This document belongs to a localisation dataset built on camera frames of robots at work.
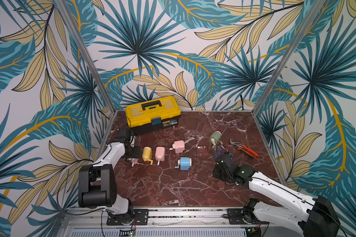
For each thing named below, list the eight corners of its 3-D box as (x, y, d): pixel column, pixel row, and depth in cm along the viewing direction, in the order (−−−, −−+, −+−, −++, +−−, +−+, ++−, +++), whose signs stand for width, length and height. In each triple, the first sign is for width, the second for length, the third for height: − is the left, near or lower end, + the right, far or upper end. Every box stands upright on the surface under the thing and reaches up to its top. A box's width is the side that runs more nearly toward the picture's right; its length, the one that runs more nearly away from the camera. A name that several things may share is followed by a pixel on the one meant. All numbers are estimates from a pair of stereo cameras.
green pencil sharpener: (212, 147, 101) (215, 141, 95) (207, 141, 104) (209, 135, 98) (221, 141, 104) (223, 135, 98) (215, 135, 107) (217, 129, 101)
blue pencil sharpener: (174, 170, 90) (174, 165, 84) (175, 162, 94) (174, 157, 87) (190, 170, 91) (191, 165, 84) (190, 162, 94) (191, 157, 87)
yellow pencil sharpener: (143, 165, 92) (141, 160, 86) (145, 152, 98) (143, 146, 92) (152, 165, 92) (151, 160, 87) (154, 152, 98) (152, 146, 92)
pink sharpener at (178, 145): (171, 150, 99) (171, 145, 94) (177, 143, 103) (177, 137, 97) (180, 156, 97) (180, 151, 91) (186, 148, 100) (186, 143, 95)
